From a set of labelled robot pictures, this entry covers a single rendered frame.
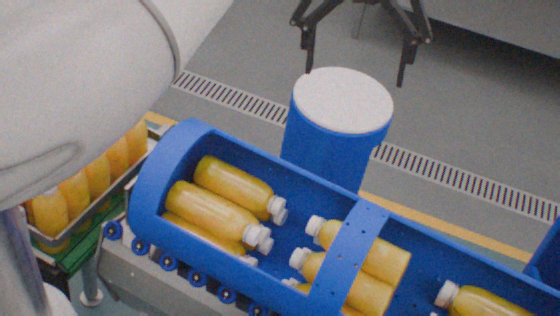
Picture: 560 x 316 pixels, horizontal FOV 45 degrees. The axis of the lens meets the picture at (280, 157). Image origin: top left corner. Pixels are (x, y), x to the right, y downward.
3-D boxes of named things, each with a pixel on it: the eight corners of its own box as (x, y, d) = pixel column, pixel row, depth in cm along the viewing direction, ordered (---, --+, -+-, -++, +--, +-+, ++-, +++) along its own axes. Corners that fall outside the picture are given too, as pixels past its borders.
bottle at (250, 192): (189, 175, 142) (265, 214, 138) (206, 148, 145) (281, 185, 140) (196, 187, 149) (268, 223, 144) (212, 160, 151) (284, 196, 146)
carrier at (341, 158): (276, 328, 230) (347, 304, 241) (321, 145, 170) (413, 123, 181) (244, 265, 247) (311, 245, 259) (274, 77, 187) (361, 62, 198)
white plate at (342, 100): (323, 140, 169) (322, 143, 170) (412, 120, 180) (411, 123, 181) (277, 75, 186) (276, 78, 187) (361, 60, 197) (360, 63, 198)
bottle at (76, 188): (95, 229, 157) (91, 174, 144) (65, 237, 154) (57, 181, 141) (87, 207, 161) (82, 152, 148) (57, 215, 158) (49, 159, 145)
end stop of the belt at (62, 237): (58, 248, 145) (56, 239, 143) (55, 246, 146) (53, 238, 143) (165, 146, 172) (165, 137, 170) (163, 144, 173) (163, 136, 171)
